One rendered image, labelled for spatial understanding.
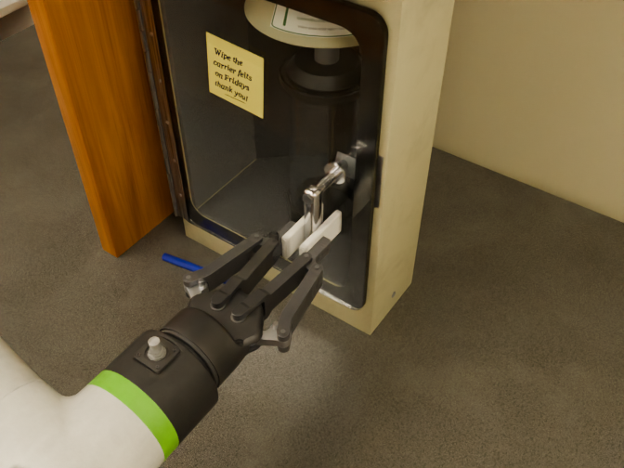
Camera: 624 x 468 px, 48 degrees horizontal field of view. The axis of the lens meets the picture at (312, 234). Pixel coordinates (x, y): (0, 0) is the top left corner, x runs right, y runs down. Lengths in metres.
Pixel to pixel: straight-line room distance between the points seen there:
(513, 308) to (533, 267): 0.09
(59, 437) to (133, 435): 0.05
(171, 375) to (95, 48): 0.43
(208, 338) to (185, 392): 0.05
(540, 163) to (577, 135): 0.08
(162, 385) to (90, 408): 0.06
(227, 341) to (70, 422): 0.15
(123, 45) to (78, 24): 0.08
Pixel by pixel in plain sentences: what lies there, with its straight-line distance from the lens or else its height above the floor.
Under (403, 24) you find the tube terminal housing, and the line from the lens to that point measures 0.64.
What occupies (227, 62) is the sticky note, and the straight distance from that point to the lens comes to 0.77.
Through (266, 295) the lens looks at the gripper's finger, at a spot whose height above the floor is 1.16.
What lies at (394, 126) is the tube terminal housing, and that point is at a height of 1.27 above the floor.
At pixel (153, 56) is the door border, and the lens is 0.85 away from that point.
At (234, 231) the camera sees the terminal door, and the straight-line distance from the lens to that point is 0.94.
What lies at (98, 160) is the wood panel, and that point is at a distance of 0.94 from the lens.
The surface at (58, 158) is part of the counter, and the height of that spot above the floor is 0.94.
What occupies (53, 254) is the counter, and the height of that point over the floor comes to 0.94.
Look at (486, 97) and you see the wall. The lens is 1.16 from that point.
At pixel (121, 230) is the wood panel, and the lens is 1.03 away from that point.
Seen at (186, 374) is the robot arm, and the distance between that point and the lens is 0.61.
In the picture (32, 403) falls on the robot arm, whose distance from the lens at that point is 0.60.
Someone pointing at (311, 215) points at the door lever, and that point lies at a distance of 0.73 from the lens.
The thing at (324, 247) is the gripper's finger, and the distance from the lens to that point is 0.73.
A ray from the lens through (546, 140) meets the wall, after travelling 1.16.
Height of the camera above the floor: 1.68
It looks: 45 degrees down
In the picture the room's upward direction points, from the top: straight up
